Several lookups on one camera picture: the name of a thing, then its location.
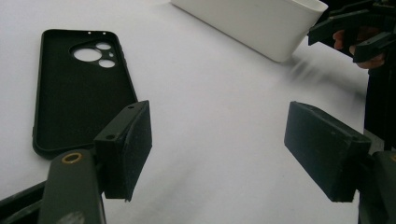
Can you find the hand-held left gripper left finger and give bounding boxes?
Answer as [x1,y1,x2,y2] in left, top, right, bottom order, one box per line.
[92,100,153,202]

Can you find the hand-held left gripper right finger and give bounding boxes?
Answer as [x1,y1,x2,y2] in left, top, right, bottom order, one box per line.
[283,101,373,203]

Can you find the black phone case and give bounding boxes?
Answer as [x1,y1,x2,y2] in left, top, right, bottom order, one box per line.
[32,28,139,161]

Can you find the white plastic storage box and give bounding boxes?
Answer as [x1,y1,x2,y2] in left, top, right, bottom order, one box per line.
[170,0,330,63]

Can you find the white table mat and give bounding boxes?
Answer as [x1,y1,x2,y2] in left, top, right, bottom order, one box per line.
[0,0,387,224]

